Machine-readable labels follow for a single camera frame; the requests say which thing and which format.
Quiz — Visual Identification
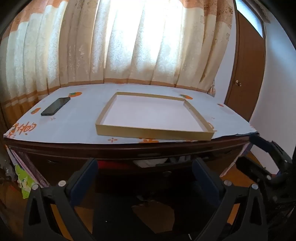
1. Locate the brown wooden door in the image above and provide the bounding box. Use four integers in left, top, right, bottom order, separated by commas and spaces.
224, 7, 267, 122

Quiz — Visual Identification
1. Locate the shallow cardboard tray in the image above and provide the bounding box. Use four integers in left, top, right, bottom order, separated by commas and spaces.
95, 91, 215, 141

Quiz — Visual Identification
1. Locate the black smartphone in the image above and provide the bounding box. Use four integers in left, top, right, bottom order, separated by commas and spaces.
41, 97, 71, 116

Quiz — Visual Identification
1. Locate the transom window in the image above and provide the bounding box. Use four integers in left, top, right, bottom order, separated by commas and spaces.
235, 0, 265, 39

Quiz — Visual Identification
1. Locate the green cartoon printed sheet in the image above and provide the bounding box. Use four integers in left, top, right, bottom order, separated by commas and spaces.
15, 164, 35, 200

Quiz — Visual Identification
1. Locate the cream orange patterned curtain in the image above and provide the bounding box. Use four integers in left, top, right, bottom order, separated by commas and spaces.
0, 0, 234, 132

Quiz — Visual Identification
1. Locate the stack of thin books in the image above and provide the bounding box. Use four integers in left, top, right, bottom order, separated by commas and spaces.
6, 145, 50, 188

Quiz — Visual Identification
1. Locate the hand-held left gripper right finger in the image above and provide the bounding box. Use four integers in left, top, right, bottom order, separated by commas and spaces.
191, 157, 269, 241

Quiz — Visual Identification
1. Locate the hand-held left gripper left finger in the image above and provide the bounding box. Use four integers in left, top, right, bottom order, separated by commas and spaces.
23, 158, 99, 241

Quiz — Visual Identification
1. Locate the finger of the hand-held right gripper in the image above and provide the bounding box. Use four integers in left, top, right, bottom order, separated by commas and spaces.
235, 157, 273, 186
249, 134, 292, 167

